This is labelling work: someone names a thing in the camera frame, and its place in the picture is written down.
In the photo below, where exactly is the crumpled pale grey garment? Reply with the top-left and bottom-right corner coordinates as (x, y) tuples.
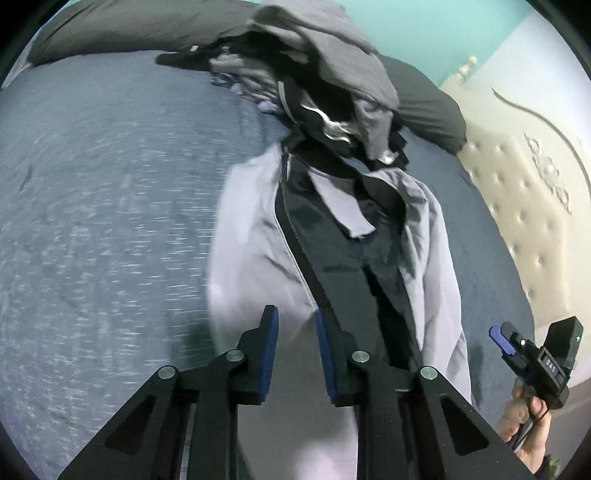
(209, 53), (291, 118)

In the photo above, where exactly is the grey hoodie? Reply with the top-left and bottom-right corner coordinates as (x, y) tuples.
(249, 4), (402, 162)

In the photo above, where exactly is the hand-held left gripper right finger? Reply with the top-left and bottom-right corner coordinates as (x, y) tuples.
(316, 308), (539, 480)

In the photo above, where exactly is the blue woven bedspread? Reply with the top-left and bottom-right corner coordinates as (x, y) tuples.
(0, 48), (536, 480)

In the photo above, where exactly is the black white printed garment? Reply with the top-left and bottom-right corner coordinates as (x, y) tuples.
(156, 32), (411, 171)

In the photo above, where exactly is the cream tufted headboard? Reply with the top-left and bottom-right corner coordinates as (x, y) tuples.
(438, 11), (591, 342)

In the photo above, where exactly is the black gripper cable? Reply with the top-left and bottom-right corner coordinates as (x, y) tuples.
(510, 401), (551, 453)

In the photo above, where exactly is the person's right hand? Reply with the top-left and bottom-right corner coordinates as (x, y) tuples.
(498, 382), (552, 474)

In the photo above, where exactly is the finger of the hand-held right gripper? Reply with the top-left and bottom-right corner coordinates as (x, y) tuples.
(489, 325), (518, 357)

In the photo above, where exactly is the light grey zip jacket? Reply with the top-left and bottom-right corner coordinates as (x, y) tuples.
(208, 138), (474, 480)

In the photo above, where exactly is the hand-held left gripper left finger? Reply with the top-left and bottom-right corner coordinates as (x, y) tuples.
(58, 305), (280, 480)

